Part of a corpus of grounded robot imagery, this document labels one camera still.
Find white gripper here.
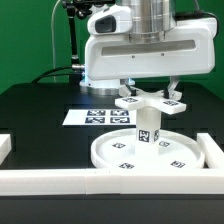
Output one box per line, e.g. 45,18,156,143
85,3,217,99

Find white cross-shaped table base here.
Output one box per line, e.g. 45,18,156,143
115,89,187,115

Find white round table top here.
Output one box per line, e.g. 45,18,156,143
91,128,205,171

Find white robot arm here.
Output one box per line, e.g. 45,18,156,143
80,0,217,95

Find white marker sheet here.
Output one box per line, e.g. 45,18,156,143
63,109,136,126

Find white obstacle fence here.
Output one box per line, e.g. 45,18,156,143
0,133,224,196

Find black cable bundle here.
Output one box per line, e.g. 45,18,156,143
31,65,75,84

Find white thin cable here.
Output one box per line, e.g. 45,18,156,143
50,0,63,84

